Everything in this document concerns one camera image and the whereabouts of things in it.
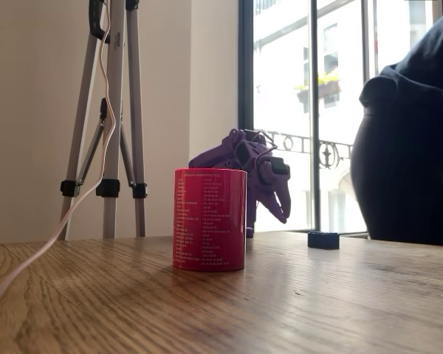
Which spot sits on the small blue block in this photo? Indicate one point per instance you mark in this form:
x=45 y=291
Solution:
x=323 y=239

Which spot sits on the person in dark clothing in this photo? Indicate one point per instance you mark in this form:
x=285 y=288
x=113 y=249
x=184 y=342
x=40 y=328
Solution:
x=409 y=155

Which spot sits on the ornate black balcony railing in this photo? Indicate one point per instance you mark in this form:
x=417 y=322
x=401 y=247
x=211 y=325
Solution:
x=326 y=153

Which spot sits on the red printed cup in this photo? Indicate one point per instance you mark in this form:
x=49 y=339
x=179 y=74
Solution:
x=206 y=221

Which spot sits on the flower box with yellow flowers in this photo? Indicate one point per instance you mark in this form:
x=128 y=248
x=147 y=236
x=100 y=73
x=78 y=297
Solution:
x=326 y=88

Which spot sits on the grey metal tripod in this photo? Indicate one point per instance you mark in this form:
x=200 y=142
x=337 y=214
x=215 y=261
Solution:
x=115 y=92

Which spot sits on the dark window frame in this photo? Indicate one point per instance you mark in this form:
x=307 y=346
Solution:
x=313 y=110

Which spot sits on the purple gripper black motor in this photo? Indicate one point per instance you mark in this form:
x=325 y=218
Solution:
x=270 y=185

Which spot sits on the purple robot arm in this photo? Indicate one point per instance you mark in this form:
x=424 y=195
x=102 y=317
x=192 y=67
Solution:
x=225 y=151

